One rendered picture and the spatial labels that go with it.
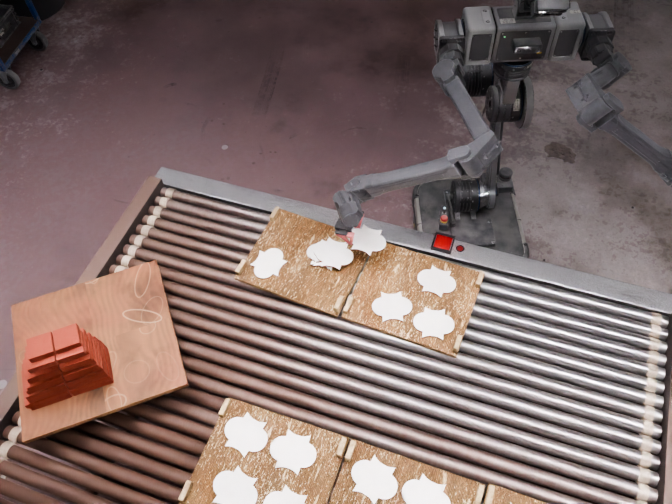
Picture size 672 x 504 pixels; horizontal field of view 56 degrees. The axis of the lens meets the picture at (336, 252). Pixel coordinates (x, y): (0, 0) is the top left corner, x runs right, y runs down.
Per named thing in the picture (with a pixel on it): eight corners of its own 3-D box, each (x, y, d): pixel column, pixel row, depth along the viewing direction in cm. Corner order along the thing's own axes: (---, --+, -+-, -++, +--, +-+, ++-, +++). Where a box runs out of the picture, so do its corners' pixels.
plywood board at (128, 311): (13, 308, 214) (10, 305, 213) (157, 262, 223) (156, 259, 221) (24, 444, 187) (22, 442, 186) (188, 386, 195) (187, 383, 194)
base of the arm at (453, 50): (460, 63, 221) (464, 34, 211) (463, 79, 216) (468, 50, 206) (436, 65, 221) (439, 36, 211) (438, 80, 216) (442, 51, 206)
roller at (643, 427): (117, 268, 240) (113, 261, 236) (657, 427, 197) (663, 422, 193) (110, 278, 237) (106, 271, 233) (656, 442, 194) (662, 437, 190)
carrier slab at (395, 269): (377, 242, 236) (377, 239, 235) (484, 275, 226) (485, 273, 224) (341, 318, 218) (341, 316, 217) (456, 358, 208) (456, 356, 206)
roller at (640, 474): (96, 300, 232) (91, 293, 228) (654, 474, 189) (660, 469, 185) (89, 311, 229) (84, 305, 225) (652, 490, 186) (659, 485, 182)
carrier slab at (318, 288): (278, 210, 247) (277, 207, 246) (375, 242, 236) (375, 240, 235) (234, 279, 229) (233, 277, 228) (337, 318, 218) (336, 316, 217)
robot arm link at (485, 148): (512, 158, 185) (500, 137, 178) (471, 182, 189) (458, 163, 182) (461, 75, 214) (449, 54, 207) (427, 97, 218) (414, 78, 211)
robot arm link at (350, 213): (370, 189, 211) (357, 175, 205) (381, 211, 203) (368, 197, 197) (341, 210, 214) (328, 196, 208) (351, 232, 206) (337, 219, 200)
